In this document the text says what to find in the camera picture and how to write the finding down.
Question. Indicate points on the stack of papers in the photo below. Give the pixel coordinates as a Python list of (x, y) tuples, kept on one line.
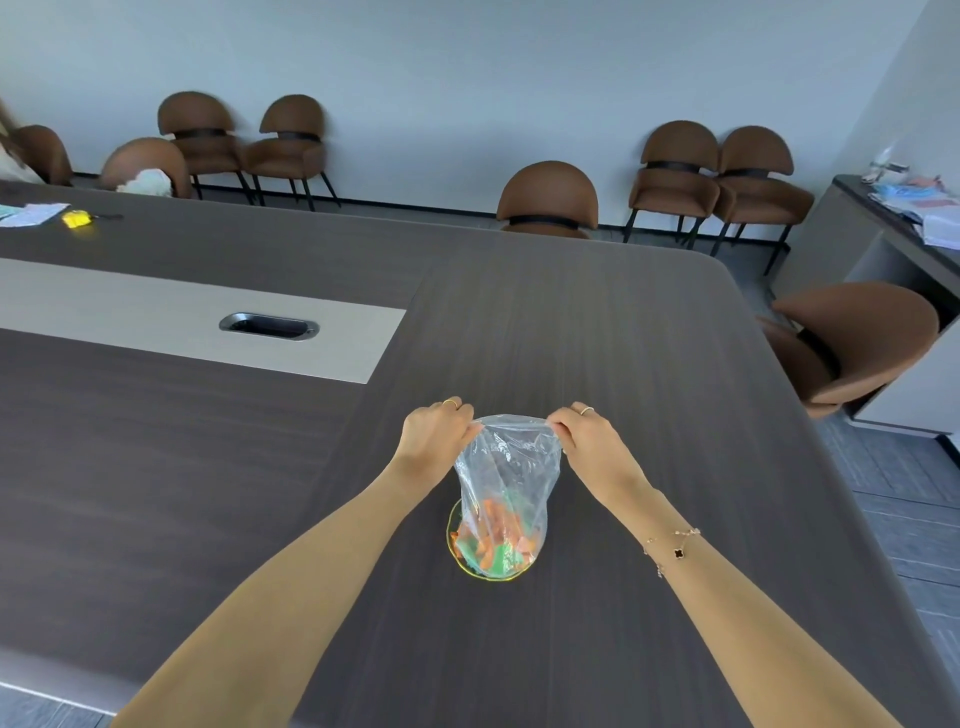
[(926, 210)]

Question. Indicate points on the person's left forearm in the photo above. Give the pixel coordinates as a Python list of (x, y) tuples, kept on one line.
[(285, 615)]

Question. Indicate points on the pile of orange green candies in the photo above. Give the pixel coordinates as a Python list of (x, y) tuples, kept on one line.
[(495, 536)]

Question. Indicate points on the white paper sheet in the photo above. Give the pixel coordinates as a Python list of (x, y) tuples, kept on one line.
[(34, 215)]

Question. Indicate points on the white fluffy item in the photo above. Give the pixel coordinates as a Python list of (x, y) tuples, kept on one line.
[(146, 184)]

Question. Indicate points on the grey sideboard cabinet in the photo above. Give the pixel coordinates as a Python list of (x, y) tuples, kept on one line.
[(832, 240)]

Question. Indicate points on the small yellow object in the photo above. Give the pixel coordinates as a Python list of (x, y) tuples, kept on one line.
[(77, 219)]

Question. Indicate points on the brown padded chair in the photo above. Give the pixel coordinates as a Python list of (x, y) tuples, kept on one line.
[(547, 191), (289, 154), (45, 150), (862, 330), (675, 142), (142, 154), (765, 195), (195, 112)]

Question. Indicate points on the person's left hand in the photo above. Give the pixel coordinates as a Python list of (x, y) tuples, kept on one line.
[(431, 446)]

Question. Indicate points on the person's right hand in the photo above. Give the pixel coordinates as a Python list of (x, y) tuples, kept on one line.
[(600, 457)]

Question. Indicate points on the person's right forearm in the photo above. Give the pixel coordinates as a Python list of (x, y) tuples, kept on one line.
[(750, 637)]

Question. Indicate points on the clear plastic bag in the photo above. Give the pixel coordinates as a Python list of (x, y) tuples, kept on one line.
[(510, 465)]

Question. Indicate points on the dark wooden table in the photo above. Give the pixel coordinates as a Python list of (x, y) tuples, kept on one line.
[(600, 322)]

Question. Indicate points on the clear glass bowl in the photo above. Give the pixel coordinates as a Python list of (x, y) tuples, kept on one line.
[(495, 576)]

